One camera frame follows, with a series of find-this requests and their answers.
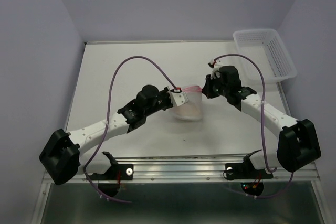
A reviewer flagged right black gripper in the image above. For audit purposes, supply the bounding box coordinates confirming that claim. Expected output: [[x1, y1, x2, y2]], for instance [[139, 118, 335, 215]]
[[201, 72, 229, 99]]

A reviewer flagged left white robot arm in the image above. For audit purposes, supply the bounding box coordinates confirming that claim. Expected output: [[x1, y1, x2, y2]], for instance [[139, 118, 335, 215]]
[[39, 85, 173, 185]]

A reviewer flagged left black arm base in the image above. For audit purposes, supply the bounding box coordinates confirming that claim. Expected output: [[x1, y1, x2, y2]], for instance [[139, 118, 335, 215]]
[[85, 151, 134, 204]]

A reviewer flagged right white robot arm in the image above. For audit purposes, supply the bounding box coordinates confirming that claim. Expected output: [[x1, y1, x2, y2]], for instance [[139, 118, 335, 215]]
[[202, 63, 321, 180]]

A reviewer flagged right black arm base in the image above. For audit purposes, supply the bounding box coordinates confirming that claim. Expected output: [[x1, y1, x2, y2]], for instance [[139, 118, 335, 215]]
[[223, 150, 274, 198]]

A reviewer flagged white plastic basket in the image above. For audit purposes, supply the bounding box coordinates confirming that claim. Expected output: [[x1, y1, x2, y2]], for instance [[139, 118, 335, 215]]
[[233, 29, 297, 83]]

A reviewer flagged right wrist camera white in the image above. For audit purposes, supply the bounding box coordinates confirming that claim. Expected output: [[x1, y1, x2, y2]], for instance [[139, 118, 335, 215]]
[[208, 59, 224, 79]]

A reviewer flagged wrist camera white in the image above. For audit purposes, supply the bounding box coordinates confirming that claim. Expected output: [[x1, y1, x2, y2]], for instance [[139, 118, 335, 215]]
[[168, 90, 188, 107], [208, 59, 224, 79]]

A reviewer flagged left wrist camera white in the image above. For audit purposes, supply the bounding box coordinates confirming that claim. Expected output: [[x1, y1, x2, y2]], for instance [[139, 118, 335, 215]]
[[168, 90, 188, 107]]

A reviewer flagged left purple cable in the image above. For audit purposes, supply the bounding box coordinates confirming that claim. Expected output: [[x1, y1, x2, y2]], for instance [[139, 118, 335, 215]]
[[83, 56, 182, 204]]

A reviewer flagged purple cable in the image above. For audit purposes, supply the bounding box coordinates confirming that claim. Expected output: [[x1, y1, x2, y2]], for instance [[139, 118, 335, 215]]
[[212, 54, 295, 199], [83, 56, 182, 204]]

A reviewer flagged aluminium mounting rail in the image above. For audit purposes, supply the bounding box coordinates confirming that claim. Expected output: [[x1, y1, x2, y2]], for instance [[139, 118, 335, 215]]
[[68, 155, 320, 184]]

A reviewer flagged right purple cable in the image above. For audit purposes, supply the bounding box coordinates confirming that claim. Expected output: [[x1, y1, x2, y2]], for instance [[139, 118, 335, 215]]
[[212, 54, 295, 199]]

